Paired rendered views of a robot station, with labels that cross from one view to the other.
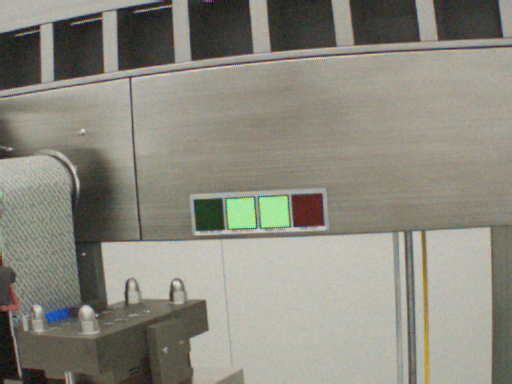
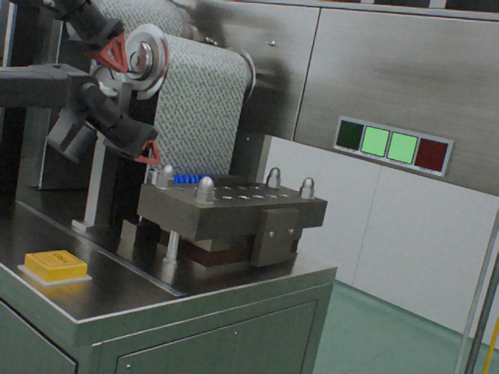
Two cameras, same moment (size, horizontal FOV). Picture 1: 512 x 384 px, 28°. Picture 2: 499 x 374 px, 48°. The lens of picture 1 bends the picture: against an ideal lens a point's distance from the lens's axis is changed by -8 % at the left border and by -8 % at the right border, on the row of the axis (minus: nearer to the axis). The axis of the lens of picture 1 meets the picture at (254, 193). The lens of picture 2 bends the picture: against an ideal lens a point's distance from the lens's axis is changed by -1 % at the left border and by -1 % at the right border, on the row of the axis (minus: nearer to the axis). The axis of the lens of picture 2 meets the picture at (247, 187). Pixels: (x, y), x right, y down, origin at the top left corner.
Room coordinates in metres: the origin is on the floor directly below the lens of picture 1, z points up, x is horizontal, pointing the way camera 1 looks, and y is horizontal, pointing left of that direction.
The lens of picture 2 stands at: (0.70, -0.06, 1.25)
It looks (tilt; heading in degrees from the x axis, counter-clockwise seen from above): 10 degrees down; 16
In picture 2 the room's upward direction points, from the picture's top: 11 degrees clockwise
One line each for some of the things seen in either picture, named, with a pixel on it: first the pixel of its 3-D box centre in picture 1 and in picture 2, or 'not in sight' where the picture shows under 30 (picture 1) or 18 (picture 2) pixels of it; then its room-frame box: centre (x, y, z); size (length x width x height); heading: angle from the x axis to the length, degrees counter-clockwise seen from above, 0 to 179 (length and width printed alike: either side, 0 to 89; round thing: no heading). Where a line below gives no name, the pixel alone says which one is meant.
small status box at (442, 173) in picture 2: (258, 212); (388, 144); (1.85, 0.00, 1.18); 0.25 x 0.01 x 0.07; 67
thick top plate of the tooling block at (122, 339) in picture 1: (116, 332); (240, 206); (1.79, 0.25, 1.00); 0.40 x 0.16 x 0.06; 157
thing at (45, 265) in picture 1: (42, 274); (196, 142); (1.80, 0.38, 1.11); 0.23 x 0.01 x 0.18; 157
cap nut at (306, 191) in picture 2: (177, 290); (307, 187); (1.92, 0.15, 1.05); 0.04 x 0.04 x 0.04
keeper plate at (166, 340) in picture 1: (169, 353); (276, 237); (1.76, 0.16, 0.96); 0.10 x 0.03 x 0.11; 157
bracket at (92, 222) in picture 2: not in sight; (100, 155); (1.69, 0.53, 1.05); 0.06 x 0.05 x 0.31; 157
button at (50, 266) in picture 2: not in sight; (55, 266); (1.43, 0.43, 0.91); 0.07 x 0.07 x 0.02; 67
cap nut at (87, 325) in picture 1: (87, 319); (205, 188); (1.62, 0.27, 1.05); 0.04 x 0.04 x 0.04
